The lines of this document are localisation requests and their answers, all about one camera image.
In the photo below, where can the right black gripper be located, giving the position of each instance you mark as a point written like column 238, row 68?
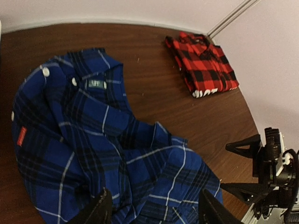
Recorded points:
column 275, row 168

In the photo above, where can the red black plaid folded shirt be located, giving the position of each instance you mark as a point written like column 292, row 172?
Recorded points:
column 204, row 66

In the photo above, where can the right aluminium frame post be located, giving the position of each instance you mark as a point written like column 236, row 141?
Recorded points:
column 231, row 17

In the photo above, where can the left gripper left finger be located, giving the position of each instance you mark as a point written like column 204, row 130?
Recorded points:
column 98, row 211

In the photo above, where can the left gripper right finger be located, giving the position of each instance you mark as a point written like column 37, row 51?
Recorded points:
column 211, row 211

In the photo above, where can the blue plaid long sleeve shirt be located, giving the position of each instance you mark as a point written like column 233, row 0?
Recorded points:
column 75, row 135

